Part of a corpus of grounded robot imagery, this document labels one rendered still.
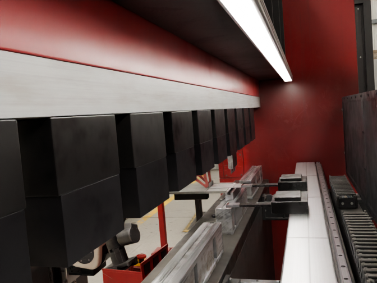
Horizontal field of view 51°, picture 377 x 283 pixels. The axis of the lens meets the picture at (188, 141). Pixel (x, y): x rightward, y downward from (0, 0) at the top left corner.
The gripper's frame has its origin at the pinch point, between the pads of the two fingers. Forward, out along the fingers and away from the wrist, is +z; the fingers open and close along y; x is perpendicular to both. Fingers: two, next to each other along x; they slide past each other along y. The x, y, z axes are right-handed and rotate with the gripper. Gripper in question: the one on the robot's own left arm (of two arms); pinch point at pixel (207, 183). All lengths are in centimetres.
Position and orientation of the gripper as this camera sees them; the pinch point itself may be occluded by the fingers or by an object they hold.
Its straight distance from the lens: 168.3
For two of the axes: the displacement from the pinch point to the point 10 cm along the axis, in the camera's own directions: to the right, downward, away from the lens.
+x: -8.0, 5.2, 3.0
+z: 5.2, 8.5, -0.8
